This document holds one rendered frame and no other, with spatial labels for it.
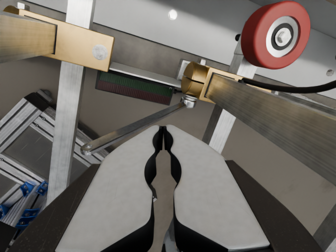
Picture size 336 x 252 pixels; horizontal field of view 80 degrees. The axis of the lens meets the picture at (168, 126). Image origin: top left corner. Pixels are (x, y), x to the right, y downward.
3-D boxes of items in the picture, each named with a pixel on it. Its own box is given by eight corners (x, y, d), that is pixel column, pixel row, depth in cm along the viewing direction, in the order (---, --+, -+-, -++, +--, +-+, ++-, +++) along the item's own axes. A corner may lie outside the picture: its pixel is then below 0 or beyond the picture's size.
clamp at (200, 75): (244, 106, 38) (260, 115, 34) (178, 89, 34) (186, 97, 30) (256, 77, 36) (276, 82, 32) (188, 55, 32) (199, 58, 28)
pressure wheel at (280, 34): (247, 66, 38) (295, 77, 27) (210, 54, 35) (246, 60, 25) (266, 20, 35) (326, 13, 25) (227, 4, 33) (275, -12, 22)
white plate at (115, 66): (220, 93, 49) (242, 105, 40) (111, 64, 42) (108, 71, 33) (221, 91, 49) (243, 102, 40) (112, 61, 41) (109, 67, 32)
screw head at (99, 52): (106, 61, 29) (105, 62, 28) (91, 57, 28) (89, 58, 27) (109, 46, 28) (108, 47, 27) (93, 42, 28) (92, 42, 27)
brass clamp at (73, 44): (109, 71, 34) (107, 76, 30) (17, 48, 30) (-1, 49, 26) (116, 33, 32) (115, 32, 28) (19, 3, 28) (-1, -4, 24)
